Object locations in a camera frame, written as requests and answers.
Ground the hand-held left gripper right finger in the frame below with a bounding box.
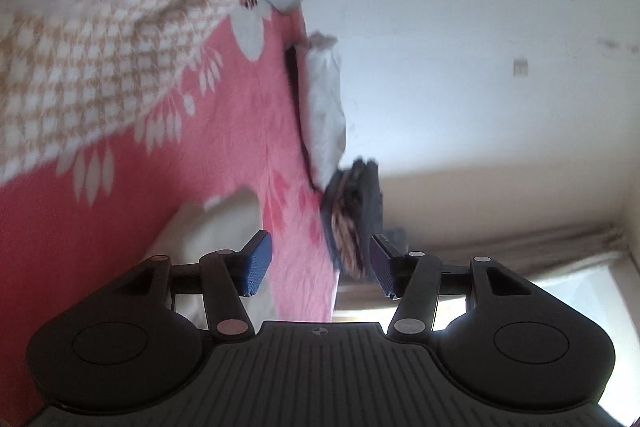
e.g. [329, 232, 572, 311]
[370, 234, 533, 342]

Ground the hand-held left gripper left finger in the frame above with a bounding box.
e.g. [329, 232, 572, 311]
[110, 230, 274, 341]

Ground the beige zip jacket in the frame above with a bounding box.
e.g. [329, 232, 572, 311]
[145, 189, 277, 333]

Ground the tan patterned folded garment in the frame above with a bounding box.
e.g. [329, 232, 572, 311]
[330, 177, 367, 280]

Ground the blue folded garment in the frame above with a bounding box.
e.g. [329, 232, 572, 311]
[320, 187, 342, 269]

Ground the pink floral blanket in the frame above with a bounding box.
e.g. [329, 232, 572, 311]
[0, 0, 347, 423]

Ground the beige curtain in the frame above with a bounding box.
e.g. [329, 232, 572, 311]
[425, 221, 629, 279]

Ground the white folded garment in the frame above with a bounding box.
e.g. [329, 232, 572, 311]
[295, 33, 347, 188]

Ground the pink white houndstooth sweater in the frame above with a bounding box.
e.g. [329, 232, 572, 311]
[0, 0, 307, 184]

